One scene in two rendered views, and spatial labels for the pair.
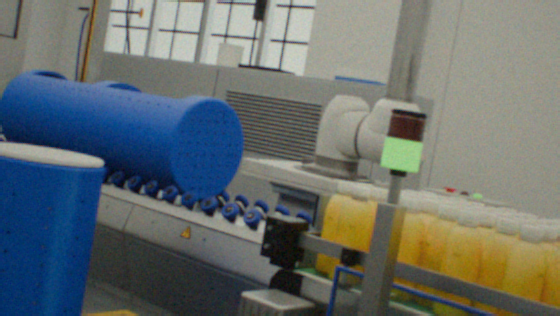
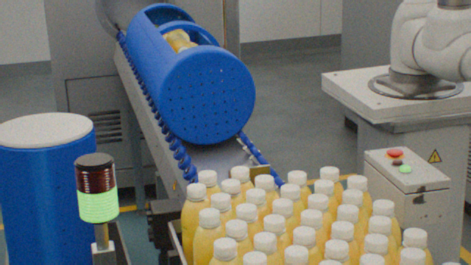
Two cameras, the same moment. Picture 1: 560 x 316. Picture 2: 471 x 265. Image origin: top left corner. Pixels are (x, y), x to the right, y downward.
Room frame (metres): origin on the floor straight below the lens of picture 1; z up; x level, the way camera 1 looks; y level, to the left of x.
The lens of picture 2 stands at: (0.56, -1.04, 1.68)
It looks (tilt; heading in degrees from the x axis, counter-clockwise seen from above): 20 degrees down; 37
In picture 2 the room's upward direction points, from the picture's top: 2 degrees counter-clockwise
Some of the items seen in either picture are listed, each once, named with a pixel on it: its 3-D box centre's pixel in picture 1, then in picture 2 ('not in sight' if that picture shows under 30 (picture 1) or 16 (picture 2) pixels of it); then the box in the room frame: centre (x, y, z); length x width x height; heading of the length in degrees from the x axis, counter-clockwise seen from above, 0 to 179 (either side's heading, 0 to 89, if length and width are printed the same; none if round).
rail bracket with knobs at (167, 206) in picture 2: (285, 241); (168, 225); (1.63, -0.04, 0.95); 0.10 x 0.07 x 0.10; 141
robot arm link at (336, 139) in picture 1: (345, 127); (419, 34); (2.63, -0.19, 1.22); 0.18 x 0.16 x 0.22; 53
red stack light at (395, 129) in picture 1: (406, 128); (96, 176); (1.29, -0.20, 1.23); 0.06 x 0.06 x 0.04
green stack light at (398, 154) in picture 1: (401, 154); (98, 201); (1.29, -0.20, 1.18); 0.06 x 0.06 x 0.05
